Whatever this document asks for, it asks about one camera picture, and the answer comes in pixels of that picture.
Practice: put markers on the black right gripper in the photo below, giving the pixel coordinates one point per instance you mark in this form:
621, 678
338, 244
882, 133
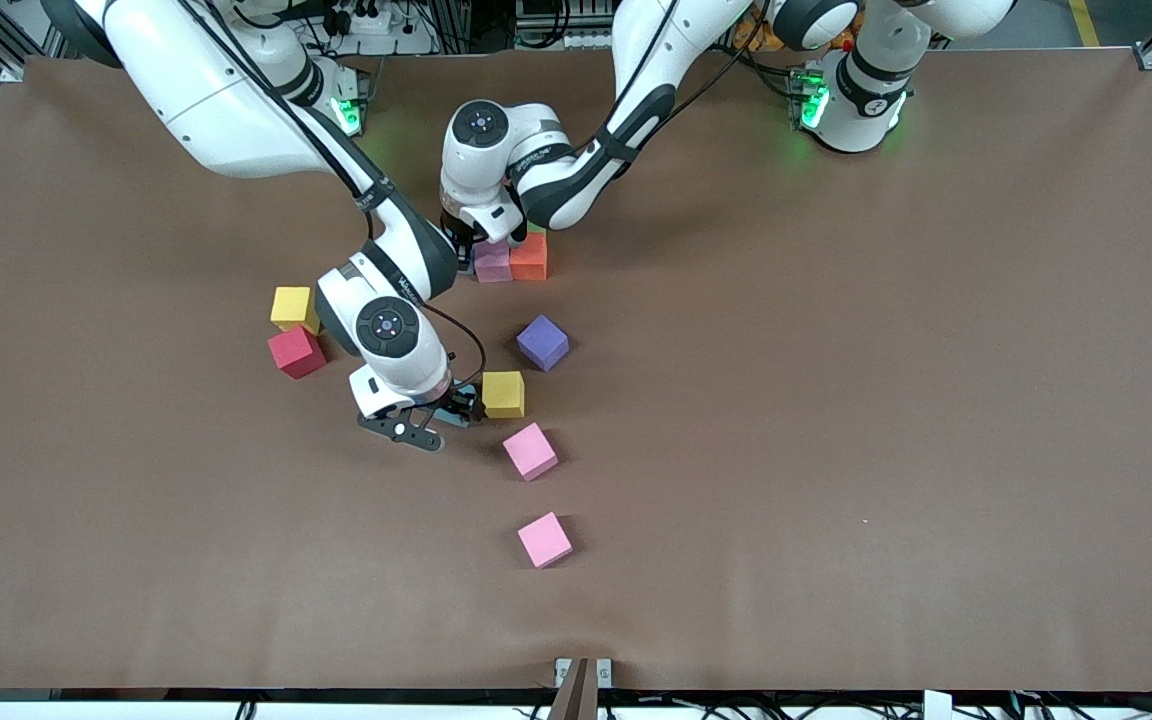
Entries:
457, 402

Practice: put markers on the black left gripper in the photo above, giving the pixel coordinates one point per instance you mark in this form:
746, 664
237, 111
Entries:
461, 240

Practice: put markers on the pink foam cube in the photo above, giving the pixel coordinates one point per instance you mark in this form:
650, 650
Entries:
544, 540
529, 451
493, 262

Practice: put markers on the yellow foam cube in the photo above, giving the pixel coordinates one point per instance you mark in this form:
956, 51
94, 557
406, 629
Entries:
502, 394
294, 308

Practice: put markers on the orange foam cube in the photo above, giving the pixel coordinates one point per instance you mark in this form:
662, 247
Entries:
529, 258

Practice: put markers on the purple foam cube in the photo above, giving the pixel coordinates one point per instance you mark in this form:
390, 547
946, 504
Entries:
543, 343

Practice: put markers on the red foam cube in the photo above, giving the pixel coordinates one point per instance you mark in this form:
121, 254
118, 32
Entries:
296, 352

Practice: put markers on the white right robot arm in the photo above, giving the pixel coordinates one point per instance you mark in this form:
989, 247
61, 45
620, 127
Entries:
236, 100

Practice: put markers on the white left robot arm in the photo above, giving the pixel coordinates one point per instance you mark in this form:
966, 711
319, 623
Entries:
466, 185

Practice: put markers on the white power strip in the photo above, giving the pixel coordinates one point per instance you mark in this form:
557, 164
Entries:
376, 22

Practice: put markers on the white equipment box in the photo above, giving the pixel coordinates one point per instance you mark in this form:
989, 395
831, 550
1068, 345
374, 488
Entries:
571, 25

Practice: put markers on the orange packets pile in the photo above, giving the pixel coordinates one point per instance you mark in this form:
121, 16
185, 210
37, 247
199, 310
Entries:
748, 35

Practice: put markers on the brown table cover sheet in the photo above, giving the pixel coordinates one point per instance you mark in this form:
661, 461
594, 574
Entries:
836, 500

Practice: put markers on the aluminium frame post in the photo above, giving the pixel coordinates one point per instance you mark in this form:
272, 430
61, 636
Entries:
452, 25

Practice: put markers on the small metal bracket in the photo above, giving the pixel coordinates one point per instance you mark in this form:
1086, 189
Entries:
604, 672

